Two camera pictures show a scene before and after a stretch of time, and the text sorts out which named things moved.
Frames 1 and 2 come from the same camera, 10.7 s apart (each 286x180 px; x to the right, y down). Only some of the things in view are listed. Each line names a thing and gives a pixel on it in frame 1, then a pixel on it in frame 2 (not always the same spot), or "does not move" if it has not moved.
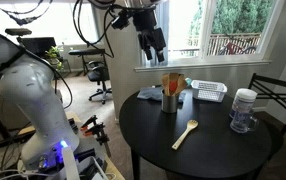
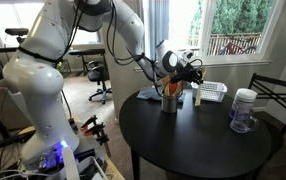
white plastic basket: (208, 91) does not move
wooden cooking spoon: (191, 124) → (199, 91)
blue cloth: (151, 93) does not move
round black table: (197, 141) does not move
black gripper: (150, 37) → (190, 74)
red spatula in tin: (172, 86) does not move
